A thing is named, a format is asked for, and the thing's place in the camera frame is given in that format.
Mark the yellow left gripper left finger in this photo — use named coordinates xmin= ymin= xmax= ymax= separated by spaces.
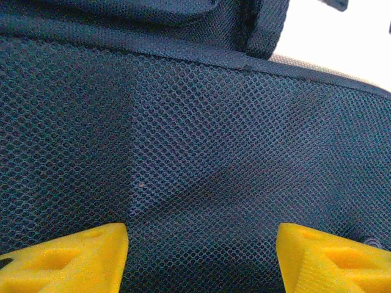
xmin=0 ymin=222 xmax=129 ymax=293

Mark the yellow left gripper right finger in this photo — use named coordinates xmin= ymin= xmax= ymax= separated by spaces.
xmin=276 ymin=222 xmax=391 ymax=293

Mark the navy blue backpack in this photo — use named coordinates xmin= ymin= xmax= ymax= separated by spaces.
xmin=0 ymin=0 xmax=391 ymax=293

